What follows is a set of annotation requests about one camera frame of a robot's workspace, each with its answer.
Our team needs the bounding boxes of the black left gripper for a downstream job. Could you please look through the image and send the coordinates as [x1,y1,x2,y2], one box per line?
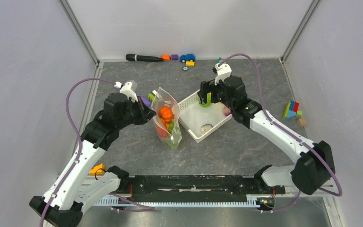
[116,95,156,129]

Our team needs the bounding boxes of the purple toy onion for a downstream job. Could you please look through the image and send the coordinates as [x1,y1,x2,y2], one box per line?
[223,106,231,116]

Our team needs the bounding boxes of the green toy lettuce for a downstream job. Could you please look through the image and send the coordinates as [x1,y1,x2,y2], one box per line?
[199,92,212,107]

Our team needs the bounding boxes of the orange toy pumpkin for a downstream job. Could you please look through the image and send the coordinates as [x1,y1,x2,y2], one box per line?
[158,106,173,123]

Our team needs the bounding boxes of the clear zip top bag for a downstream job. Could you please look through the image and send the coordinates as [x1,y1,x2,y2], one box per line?
[150,87,182,150]

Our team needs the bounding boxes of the green toy grapes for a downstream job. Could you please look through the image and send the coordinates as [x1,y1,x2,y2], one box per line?
[165,122,181,149]

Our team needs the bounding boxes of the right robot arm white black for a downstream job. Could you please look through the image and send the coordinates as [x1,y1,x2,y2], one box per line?
[198,76,342,196]

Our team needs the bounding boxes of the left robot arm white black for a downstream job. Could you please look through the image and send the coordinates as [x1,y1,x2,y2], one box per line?
[29,93,156,227]

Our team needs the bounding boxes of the green blue white brick stack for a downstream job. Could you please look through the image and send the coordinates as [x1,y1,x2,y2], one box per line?
[148,90,157,102]

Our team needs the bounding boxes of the white perforated plastic basket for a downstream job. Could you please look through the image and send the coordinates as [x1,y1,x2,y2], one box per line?
[178,92,232,143]

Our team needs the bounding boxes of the white toy garlic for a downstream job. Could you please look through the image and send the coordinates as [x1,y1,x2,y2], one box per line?
[200,123,213,134]

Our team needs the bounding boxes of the yellow toy brick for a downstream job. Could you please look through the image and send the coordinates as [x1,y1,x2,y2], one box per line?
[185,61,195,67]

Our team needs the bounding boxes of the black microphone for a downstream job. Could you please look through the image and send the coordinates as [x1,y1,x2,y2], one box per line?
[125,53,164,62]

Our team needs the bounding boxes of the blue toy car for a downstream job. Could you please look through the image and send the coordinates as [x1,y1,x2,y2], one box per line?
[179,53,196,63]

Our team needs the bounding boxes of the multicolour block stack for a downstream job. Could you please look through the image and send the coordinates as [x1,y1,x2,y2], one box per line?
[282,100,303,120]

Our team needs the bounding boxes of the purple toy block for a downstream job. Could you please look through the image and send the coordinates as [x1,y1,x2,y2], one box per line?
[171,54,179,61]

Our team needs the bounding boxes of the orange toy piece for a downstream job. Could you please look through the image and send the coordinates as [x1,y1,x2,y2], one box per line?
[160,54,172,61]

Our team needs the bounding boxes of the light wooden cube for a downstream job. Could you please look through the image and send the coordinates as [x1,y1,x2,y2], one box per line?
[297,118,307,127]

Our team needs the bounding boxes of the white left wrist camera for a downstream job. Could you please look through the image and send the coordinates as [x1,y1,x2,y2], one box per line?
[114,80,138,102]

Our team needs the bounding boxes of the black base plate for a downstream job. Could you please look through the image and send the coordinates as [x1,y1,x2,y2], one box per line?
[114,175,286,203]

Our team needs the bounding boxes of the white slotted cable duct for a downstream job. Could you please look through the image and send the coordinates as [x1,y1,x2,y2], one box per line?
[93,195,260,208]

